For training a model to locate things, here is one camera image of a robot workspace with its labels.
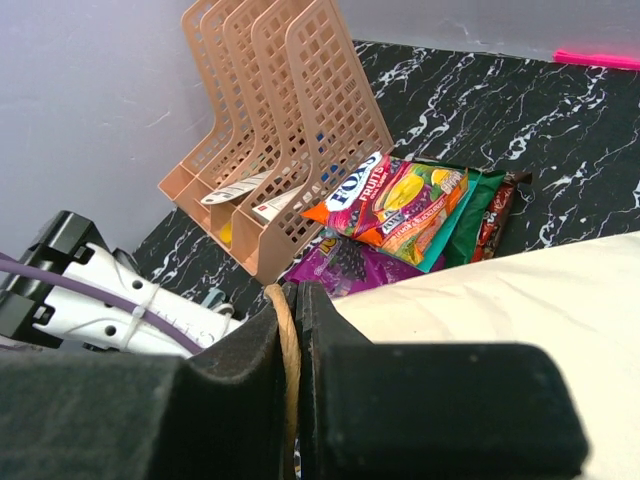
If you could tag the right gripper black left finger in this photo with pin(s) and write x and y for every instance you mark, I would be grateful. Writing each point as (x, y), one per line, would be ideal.
(219, 415)

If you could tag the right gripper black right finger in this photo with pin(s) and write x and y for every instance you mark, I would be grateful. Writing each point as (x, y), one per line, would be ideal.
(429, 411)

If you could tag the purple snack bag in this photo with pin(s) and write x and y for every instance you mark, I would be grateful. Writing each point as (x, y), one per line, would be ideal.
(344, 267)

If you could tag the green real chips bag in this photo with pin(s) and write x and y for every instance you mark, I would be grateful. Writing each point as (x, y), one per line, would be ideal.
(462, 243)

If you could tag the red doritos snack bag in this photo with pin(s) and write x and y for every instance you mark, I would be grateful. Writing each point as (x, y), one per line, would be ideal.
(494, 221)

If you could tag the orange fox's fruits candy bag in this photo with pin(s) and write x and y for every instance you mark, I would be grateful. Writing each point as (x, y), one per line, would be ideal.
(394, 205)

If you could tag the brown paper bag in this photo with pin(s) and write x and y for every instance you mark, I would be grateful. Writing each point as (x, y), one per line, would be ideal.
(578, 302)

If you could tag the teal snack bag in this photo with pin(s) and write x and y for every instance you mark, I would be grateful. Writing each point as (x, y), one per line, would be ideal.
(434, 258)

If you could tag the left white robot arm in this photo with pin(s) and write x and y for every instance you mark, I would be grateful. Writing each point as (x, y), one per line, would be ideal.
(68, 286)

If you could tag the yellow round object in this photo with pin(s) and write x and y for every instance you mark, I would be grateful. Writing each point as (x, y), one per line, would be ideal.
(225, 234)

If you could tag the white red card box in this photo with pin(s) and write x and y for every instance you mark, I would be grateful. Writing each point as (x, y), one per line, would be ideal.
(268, 210)

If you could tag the white calculator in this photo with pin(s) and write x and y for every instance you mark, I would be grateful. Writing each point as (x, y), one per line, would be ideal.
(235, 190)

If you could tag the blue object in organizer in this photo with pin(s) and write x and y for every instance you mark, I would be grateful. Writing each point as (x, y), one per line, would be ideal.
(327, 163)

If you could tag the pink plastic file organizer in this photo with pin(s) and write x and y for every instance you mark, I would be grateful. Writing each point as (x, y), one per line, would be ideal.
(276, 73)

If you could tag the red light strip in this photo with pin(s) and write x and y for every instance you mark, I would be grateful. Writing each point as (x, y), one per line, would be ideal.
(596, 60)

